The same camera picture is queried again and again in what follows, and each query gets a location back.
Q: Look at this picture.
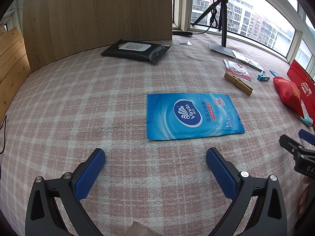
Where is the black power cable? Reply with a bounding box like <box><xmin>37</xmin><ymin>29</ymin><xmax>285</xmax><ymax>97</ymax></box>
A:
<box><xmin>191</xmin><ymin>0</ymin><xmax>221</xmax><ymax>35</ymax></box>

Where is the black wet wipes pack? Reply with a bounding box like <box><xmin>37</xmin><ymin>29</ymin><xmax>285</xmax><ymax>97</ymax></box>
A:
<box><xmin>100</xmin><ymin>39</ymin><xmax>172</xmax><ymax>65</ymax></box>

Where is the person's right hand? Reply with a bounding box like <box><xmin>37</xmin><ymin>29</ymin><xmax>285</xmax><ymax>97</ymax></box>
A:
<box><xmin>298</xmin><ymin>184</ymin><xmax>311</xmax><ymax>214</ymax></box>

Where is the red pouch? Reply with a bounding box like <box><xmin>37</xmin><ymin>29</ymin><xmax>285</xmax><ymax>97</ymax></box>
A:
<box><xmin>273</xmin><ymin>77</ymin><xmax>306</xmax><ymax>117</ymax></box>

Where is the red and white creamer sachet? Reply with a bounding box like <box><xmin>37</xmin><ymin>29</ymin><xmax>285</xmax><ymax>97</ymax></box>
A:
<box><xmin>223</xmin><ymin>59</ymin><xmax>252</xmax><ymax>81</ymax></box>

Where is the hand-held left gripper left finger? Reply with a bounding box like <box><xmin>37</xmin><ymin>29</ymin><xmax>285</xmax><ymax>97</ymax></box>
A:
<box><xmin>25</xmin><ymin>148</ymin><xmax>106</xmax><ymax>236</ymax></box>

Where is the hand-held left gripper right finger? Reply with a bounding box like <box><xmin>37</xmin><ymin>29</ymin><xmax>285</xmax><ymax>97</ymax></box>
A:
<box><xmin>206</xmin><ymin>147</ymin><xmax>288</xmax><ymax>236</ymax></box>

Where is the pale plastic piece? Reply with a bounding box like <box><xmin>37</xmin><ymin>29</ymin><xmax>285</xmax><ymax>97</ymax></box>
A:
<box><xmin>127</xmin><ymin>221</ymin><xmax>160</xmax><ymax>236</ymax></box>

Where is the wooden clothespin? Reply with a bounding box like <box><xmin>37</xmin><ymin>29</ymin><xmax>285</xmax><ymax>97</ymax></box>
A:
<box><xmin>223</xmin><ymin>72</ymin><xmax>253</xmax><ymax>96</ymax></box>

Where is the blue wet wipe packet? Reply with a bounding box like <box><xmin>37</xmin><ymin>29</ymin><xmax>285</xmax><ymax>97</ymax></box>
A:
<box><xmin>147</xmin><ymin>93</ymin><xmax>245</xmax><ymax>140</ymax></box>

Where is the grey paper card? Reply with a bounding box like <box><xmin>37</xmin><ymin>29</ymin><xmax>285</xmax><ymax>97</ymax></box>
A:
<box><xmin>208</xmin><ymin>42</ymin><xmax>237</xmax><ymax>59</ymax></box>

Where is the thin black cable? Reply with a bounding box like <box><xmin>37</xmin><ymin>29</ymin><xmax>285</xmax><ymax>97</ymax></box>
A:
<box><xmin>0</xmin><ymin>115</ymin><xmax>7</xmax><ymax>177</ymax></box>

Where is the pink plaid blanket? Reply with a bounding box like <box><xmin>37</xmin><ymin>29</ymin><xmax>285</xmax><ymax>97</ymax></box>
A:
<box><xmin>0</xmin><ymin>33</ymin><xmax>315</xmax><ymax>236</ymax></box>

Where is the red box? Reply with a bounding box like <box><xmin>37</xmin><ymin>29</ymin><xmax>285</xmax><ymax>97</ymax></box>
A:
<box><xmin>287</xmin><ymin>59</ymin><xmax>315</xmax><ymax>127</ymax></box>

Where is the white window frame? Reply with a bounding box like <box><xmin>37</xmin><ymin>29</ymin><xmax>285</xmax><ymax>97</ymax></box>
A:
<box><xmin>0</xmin><ymin>4</ymin><xmax>24</xmax><ymax>33</ymax></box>
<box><xmin>172</xmin><ymin>0</ymin><xmax>315</xmax><ymax>79</ymax></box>

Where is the pine plank panel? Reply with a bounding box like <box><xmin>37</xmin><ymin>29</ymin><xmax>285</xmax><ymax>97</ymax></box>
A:
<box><xmin>0</xmin><ymin>27</ymin><xmax>32</xmax><ymax>126</ymax></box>

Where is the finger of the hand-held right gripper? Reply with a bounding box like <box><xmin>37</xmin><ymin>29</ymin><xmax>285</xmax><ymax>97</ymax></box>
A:
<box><xmin>279</xmin><ymin>134</ymin><xmax>306</xmax><ymax>156</ymax></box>
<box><xmin>298</xmin><ymin>129</ymin><xmax>315</xmax><ymax>145</ymax></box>

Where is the light wooden board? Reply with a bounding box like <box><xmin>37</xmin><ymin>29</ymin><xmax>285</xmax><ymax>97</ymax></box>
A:
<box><xmin>22</xmin><ymin>0</ymin><xmax>173</xmax><ymax>72</ymax></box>

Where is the black tripod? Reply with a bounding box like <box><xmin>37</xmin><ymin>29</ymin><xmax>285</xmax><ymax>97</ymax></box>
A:
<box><xmin>191</xmin><ymin>0</ymin><xmax>232</xmax><ymax>47</ymax></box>

